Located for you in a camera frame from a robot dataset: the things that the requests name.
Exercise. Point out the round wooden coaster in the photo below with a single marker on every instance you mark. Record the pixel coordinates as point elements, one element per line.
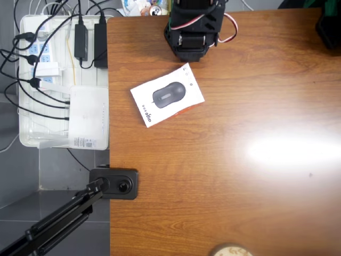
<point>231,251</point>

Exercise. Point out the white power strip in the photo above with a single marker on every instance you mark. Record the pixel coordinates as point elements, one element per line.
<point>44,49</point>

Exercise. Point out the idle black robot arm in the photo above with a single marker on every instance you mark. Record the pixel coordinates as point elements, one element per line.
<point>330,29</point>

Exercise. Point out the white charger plug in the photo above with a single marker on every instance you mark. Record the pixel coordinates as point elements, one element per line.
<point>48,68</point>

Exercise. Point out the black stand clamp base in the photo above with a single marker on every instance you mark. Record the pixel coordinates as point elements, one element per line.
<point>125,186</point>

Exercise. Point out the drink can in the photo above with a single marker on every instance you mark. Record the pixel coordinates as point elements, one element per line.
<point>155,10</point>

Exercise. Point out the orange white mouse box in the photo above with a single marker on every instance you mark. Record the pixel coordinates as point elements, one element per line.
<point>167,96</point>

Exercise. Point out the wide black power adapter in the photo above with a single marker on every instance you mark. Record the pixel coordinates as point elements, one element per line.
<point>100,45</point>

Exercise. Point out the white router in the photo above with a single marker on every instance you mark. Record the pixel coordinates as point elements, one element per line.
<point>88,117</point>

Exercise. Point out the narrow black power adapter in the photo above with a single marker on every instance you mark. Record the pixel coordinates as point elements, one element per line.
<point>81,40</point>

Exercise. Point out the crumpled plastic bag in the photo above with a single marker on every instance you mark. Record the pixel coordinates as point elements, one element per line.
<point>133,8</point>

